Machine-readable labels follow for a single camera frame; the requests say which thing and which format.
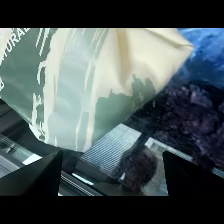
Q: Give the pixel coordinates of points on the cream T-shirt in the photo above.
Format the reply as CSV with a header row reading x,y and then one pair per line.
x,y
110,73

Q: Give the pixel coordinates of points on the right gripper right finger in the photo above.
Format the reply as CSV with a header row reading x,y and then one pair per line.
x,y
193,176

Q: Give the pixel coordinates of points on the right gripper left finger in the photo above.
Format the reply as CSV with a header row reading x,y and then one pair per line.
x,y
36,178

